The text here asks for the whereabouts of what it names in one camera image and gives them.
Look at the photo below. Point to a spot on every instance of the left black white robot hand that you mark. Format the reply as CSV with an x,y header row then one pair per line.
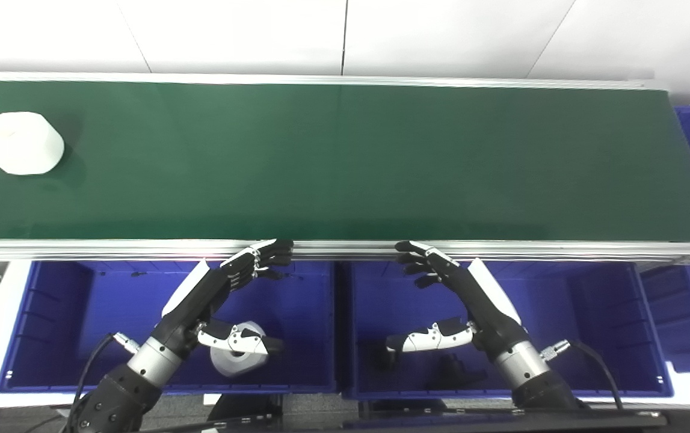
x,y
200,300

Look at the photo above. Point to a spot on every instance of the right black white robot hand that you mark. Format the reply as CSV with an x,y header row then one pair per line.
x,y
477,300

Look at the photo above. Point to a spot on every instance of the white cylindrical plastic part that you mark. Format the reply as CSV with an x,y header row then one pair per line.
x,y
237,361
20,144

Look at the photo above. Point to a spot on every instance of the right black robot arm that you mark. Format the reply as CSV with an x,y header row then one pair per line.
x,y
531,373

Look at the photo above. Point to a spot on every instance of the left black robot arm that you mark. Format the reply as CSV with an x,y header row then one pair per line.
x,y
134,379

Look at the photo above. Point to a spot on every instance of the green conveyor belt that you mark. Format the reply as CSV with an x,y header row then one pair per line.
x,y
344,162
501,249

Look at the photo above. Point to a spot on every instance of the black robot torso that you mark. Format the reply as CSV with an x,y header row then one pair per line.
x,y
441,421

